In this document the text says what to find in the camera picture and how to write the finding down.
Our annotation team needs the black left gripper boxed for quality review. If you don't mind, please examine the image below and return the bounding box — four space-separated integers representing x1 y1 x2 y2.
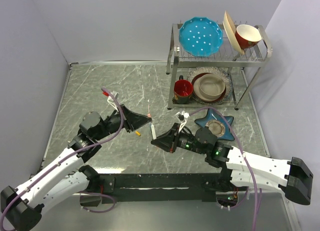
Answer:
93 103 152 141

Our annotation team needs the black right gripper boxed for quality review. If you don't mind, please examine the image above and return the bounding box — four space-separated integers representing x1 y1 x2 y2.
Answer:
151 122 207 155

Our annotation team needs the white pen pink tip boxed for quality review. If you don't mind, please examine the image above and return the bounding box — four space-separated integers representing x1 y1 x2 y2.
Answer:
150 122 157 140

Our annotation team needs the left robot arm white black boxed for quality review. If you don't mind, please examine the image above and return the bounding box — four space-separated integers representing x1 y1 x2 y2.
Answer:
0 104 152 231

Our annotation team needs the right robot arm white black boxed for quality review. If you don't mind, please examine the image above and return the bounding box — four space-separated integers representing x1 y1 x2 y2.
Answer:
151 123 314 206

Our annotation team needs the small round patterned saucer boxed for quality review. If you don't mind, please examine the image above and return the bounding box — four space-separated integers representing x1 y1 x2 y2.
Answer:
205 119 226 138

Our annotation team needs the blue star shaped dish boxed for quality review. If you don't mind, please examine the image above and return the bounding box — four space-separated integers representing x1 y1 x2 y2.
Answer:
194 109 235 141

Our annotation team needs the red mug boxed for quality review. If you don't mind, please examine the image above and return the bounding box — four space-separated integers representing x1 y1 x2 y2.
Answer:
173 75 194 105

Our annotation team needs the beige bowl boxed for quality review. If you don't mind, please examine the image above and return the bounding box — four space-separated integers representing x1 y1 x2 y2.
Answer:
193 73 227 100

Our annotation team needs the dark red plate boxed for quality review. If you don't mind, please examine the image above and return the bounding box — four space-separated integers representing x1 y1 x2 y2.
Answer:
190 72 228 103

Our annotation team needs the metal dish rack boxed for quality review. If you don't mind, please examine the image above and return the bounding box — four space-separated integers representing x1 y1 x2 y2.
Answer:
166 23 273 111

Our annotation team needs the glass patterned plate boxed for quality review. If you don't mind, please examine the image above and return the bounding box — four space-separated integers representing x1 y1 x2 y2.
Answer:
186 67 233 105

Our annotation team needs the blue polka dot plate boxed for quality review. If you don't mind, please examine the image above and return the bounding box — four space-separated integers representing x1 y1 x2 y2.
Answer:
179 17 223 57

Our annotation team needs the cream plate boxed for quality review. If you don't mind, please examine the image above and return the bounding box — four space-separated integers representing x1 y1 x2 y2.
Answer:
222 11 245 56

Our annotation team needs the red white bowl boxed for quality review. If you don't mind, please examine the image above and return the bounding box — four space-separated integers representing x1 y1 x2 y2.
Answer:
235 24 262 50

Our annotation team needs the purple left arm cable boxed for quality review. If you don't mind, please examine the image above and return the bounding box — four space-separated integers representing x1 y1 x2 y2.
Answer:
0 89 126 231

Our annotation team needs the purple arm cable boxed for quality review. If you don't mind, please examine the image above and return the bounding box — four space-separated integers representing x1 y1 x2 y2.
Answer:
0 89 126 231
187 107 262 231

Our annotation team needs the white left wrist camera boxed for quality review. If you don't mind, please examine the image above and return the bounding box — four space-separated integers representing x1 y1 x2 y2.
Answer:
101 87 119 110

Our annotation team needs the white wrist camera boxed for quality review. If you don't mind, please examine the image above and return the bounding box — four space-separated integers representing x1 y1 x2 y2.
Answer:
101 87 119 110
175 110 190 130

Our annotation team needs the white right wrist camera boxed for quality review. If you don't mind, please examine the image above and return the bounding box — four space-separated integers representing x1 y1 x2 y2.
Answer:
175 110 190 130

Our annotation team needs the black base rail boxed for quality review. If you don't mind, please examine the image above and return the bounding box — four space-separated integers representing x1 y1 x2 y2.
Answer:
85 173 237 202

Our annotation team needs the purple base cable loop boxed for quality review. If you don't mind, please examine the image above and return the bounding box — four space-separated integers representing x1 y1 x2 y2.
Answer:
79 192 118 214

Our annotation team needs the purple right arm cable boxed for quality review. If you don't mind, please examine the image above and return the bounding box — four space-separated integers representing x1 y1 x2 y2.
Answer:
187 107 262 231

